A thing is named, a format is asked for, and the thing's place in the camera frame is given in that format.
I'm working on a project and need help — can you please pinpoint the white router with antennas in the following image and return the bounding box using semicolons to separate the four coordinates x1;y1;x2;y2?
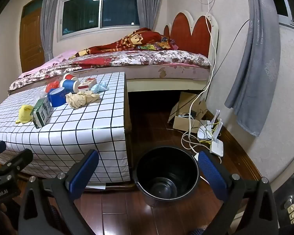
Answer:
197;110;222;140

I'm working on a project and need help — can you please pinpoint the white paper sheet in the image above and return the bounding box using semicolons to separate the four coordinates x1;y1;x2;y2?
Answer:
84;182;107;191

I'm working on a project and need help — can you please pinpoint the bed with floral sheet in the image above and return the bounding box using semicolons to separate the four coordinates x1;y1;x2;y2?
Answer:
8;49;212;95

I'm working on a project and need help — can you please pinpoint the wooden door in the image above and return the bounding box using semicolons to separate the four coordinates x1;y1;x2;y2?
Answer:
19;0;46;73

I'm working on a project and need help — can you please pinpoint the red printed blanket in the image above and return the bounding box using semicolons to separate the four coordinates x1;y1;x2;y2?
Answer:
69;27;178;60

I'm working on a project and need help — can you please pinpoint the yellow cloth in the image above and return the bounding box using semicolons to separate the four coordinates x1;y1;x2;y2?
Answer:
15;104;34;124

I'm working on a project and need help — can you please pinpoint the black cable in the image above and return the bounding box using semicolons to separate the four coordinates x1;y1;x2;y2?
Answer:
179;18;250;118

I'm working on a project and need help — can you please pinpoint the black bucket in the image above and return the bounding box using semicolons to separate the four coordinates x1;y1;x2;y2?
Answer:
133;146;202;206

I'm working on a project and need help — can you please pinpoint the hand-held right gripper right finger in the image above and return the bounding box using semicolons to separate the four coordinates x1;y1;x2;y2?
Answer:
198;150;278;235

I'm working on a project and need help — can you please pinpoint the clear bottle blue label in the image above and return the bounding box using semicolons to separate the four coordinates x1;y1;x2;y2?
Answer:
78;78;97;90

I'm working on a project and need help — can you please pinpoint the white grid tablecloth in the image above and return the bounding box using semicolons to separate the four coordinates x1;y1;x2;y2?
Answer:
0;72;131;184

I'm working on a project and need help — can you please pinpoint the white cable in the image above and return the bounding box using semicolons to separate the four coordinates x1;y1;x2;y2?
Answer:
181;0;217;163

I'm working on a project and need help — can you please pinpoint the flat white router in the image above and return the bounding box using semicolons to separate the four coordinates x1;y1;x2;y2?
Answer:
210;137;224;156

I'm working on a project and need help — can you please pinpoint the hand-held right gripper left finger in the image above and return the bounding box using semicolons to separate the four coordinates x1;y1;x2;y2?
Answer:
18;149;100;235

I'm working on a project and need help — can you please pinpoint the red headboard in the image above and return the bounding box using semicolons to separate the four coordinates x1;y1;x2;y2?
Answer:
163;10;220;66

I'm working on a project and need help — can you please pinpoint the yellow cable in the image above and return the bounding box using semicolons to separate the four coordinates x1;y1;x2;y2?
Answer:
201;119;223;144

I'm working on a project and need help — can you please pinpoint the blue striped slipper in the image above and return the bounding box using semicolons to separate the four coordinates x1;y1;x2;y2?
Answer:
187;228;207;235

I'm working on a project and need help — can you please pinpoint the blue and red object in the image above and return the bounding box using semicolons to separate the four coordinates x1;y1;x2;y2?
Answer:
47;87;66;108

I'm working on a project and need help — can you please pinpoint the grey curtain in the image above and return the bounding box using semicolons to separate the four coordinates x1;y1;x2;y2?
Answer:
136;0;169;33
224;0;281;137
40;0;64;61

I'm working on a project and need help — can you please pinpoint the beige cloth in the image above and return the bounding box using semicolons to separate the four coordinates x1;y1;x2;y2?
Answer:
65;90;101;110

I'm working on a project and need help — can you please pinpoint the pink sheet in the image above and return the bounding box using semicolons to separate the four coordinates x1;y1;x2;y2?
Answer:
18;49;79;79

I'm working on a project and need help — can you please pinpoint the cardboard box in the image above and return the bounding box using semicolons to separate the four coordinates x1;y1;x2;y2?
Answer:
168;92;215;131

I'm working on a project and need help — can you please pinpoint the blue paper cup white rim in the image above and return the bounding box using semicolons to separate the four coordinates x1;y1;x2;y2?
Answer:
59;79;80;93

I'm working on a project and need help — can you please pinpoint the green carton box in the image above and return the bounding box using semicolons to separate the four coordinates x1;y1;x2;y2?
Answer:
31;95;52;129

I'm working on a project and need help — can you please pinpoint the clear plastic bag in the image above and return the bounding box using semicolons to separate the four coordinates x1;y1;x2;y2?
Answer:
33;88;49;103

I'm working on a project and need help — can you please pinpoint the dark object with beige buttons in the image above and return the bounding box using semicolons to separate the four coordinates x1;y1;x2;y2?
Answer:
272;173;294;235

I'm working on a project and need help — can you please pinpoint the red plastic bag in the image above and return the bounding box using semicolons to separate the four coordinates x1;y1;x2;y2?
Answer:
44;81;60;94

